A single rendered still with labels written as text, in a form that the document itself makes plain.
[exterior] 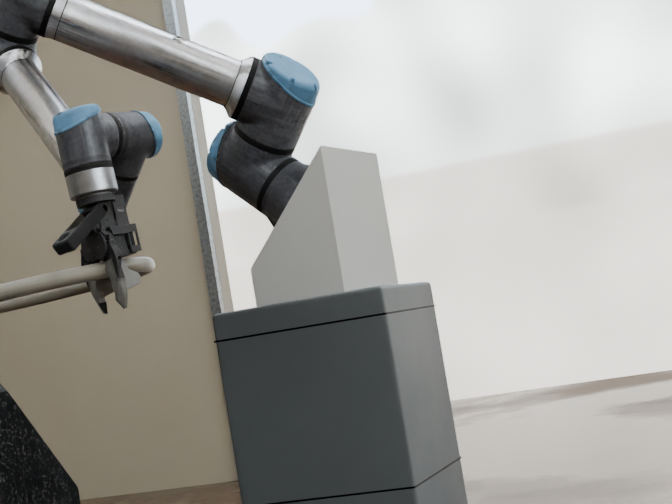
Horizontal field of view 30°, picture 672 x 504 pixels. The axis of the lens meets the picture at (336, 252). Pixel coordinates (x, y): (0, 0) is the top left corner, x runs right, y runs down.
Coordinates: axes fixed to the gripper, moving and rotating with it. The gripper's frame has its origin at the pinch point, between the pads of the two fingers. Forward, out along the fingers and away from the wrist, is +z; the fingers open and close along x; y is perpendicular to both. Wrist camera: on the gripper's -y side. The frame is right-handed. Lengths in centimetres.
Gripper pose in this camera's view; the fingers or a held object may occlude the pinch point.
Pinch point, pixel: (110, 304)
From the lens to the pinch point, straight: 232.3
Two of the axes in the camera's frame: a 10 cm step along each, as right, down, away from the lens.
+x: -7.2, 2.1, 6.6
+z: 2.3, 9.7, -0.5
